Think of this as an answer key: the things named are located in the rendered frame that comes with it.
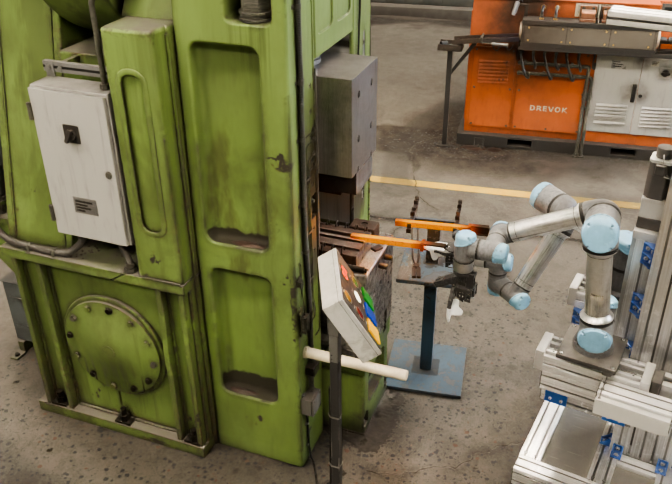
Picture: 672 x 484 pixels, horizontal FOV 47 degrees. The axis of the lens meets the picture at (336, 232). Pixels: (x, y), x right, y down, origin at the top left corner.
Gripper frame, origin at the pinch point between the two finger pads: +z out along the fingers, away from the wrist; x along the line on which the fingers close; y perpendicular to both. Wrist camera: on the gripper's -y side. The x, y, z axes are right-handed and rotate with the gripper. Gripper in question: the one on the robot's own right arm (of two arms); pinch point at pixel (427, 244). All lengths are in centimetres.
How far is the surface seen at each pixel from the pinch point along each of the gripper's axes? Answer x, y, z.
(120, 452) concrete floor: -67, 98, 128
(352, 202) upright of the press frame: 23.0, -1.7, 41.8
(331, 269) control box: -55, -18, 21
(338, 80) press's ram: -16, -74, 31
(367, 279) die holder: -15.1, 12.1, 21.7
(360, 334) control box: -71, -4, 5
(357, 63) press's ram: 3, -75, 30
